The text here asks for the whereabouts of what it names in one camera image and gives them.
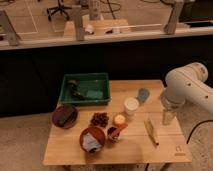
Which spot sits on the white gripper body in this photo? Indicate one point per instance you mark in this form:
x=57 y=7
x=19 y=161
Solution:
x=168 y=116

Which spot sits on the dark eraser block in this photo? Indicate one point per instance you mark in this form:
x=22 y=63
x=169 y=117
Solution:
x=64 y=118

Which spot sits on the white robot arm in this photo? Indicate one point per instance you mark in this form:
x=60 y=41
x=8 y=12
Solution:
x=186 y=83

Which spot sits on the brown bowl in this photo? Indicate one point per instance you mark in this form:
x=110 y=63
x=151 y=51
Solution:
x=97 y=133

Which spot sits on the white cloth in bowl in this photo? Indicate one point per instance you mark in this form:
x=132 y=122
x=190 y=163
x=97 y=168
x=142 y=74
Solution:
x=89 y=142

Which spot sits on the purple bowl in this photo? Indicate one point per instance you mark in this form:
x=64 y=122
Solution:
x=59 y=111

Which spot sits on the wooden brush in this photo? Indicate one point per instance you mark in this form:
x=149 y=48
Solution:
x=151 y=131

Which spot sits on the white cup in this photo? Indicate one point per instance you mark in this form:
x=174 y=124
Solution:
x=130 y=105

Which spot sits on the orange round fruit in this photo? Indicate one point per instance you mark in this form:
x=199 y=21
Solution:
x=119 y=119

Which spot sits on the small dark cup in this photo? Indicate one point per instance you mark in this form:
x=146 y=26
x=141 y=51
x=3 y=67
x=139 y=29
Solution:
x=114 y=132

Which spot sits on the bunch of dark grapes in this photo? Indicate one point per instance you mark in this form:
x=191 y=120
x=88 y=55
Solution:
x=100 y=119

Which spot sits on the light blue cloth in bin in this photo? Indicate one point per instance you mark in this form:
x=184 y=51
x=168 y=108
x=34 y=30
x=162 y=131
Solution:
x=94 y=94

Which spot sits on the green plastic bin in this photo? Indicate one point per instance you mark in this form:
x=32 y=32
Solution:
x=86 y=82

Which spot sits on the dark object in bin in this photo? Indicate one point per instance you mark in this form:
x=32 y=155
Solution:
x=74 y=89

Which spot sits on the office chair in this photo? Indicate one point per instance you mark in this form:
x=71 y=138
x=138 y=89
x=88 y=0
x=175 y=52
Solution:
x=61 y=8

